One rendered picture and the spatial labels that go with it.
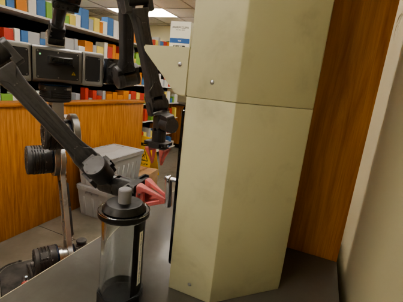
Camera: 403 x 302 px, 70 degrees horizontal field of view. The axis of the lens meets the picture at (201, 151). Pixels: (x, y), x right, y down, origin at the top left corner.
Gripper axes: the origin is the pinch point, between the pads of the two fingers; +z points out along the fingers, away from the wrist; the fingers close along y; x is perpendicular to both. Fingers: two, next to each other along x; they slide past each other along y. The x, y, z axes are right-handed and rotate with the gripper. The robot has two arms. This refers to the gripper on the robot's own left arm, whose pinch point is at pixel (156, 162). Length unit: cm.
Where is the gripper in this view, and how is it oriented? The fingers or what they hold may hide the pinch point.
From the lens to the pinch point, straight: 123.0
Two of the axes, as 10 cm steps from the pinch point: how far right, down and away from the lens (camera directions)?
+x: 3.9, -1.6, 9.1
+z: -1.1, 9.7, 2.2
